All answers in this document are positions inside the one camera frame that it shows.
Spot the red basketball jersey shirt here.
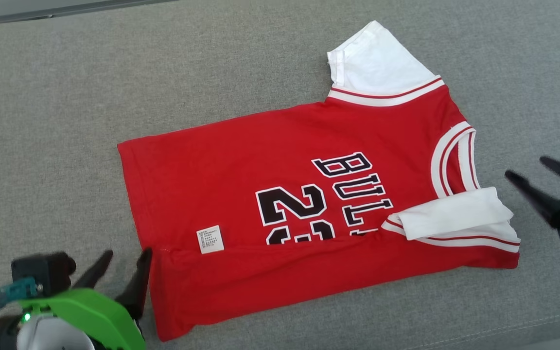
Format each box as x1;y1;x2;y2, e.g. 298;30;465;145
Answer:
117;20;522;343

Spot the black left camera cable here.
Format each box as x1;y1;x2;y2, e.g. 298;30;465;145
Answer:
0;280;43;337

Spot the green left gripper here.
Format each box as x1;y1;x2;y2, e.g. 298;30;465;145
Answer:
19;247;153;350

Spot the grey fabric sofa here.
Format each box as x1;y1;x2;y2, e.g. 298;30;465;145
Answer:
0;0;560;350

